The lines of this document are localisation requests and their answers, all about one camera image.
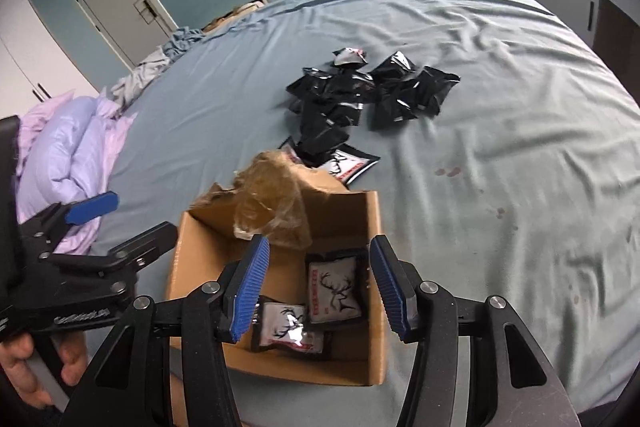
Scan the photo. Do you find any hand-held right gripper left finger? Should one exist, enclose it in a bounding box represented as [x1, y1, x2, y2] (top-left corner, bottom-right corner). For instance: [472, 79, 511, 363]
[60, 234, 271, 427]

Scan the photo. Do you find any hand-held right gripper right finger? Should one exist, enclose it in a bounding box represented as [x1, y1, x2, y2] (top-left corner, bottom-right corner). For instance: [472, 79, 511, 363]
[367, 234, 581, 427]

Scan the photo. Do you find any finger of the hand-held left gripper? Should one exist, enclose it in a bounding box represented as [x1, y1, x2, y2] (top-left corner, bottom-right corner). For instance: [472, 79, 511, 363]
[20, 191, 120, 253]
[37, 222, 179, 279]

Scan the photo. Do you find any white deer print snack packet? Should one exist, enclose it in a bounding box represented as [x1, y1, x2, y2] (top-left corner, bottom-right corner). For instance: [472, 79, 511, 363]
[305, 249, 368, 325]
[250, 296, 331, 360]
[317, 144, 382, 185]

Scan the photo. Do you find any brown cardboard box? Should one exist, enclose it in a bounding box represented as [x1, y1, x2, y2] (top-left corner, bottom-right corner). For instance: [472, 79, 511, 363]
[165, 167, 388, 387]

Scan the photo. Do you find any pile of black packets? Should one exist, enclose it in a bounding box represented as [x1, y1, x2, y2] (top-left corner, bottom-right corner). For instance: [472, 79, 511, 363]
[286, 51, 461, 168]

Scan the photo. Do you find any silver snack packet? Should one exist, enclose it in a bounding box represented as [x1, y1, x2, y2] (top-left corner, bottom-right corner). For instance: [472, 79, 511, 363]
[332, 48, 369, 68]

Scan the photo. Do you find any person's left hand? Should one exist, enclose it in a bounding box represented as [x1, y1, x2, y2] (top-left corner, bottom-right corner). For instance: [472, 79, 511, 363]
[0, 334, 91, 409]

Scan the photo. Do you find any purple duvet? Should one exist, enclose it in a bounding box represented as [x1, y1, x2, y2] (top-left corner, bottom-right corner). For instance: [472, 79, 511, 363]
[15, 89, 136, 258]

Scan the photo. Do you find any crinkled clear plastic film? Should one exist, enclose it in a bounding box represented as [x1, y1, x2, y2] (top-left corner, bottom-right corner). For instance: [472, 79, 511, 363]
[232, 150, 313, 250]

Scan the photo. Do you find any crumpled grey cloth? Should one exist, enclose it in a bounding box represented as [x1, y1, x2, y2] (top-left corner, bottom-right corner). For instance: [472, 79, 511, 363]
[110, 26, 206, 108]

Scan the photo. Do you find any white wardrobe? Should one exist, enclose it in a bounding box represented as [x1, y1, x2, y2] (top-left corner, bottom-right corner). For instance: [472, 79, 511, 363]
[0, 0, 101, 118]

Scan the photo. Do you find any bed with grey-blue sheet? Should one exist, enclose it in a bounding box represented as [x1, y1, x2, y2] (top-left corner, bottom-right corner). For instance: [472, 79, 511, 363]
[90, 0, 640, 427]

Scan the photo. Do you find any brown patterned item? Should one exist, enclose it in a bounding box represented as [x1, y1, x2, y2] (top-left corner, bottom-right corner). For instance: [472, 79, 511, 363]
[202, 0, 271, 32]

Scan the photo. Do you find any brown wooden panel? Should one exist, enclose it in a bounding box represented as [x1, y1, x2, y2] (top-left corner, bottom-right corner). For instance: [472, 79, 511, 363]
[595, 0, 640, 72]

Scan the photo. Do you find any black door handle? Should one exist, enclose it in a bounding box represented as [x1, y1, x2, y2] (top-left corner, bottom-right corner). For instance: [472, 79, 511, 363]
[135, 0, 157, 25]

